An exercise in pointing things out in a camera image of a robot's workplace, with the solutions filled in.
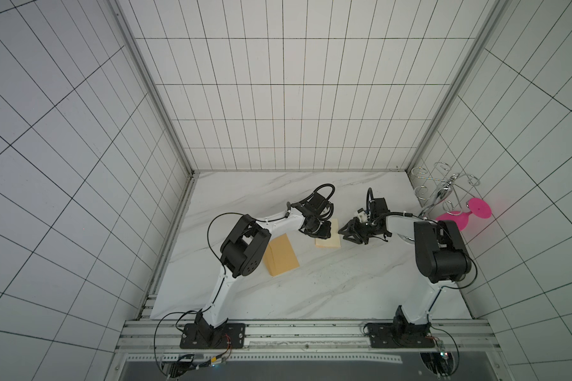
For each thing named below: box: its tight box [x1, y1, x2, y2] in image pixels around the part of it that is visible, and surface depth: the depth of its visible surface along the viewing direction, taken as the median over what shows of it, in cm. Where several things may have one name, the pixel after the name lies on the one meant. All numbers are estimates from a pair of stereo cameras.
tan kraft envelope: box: [263, 233, 300, 278], surface depth 92 cm
